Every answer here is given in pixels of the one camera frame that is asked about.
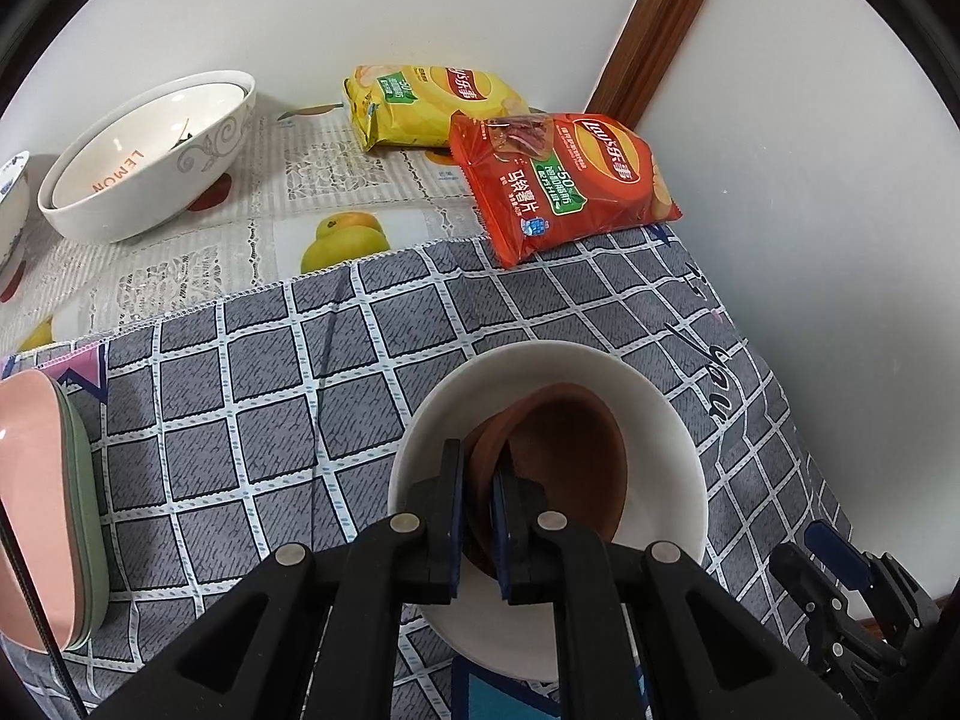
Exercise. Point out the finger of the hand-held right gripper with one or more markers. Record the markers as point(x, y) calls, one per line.
point(840, 547)
point(825, 615)

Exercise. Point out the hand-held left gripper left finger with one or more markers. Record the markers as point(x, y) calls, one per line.
point(454, 510)

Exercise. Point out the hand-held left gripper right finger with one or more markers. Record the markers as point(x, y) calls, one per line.
point(501, 532)

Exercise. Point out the brown bowl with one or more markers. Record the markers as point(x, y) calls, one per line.
point(570, 457)

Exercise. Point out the green plate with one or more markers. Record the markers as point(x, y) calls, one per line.
point(94, 540)

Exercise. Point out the pink plate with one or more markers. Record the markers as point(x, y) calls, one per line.
point(30, 502)

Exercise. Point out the grey checked cloth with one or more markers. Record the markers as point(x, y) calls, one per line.
point(262, 390)

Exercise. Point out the red chip bag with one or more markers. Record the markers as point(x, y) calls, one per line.
point(570, 187)

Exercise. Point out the white lace fruit print tablecloth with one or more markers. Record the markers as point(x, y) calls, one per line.
point(300, 187)

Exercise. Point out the yellow chip bag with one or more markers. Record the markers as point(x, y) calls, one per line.
point(427, 109)

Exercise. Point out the large white bowl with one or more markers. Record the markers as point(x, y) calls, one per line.
point(127, 210)

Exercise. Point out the rabbit print white plate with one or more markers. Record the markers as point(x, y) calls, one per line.
point(127, 150)

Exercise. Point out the blue and white patterned bowl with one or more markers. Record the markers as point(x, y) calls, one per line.
point(11, 202)

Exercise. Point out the brown wooden door frame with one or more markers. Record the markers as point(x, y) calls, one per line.
point(660, 22)

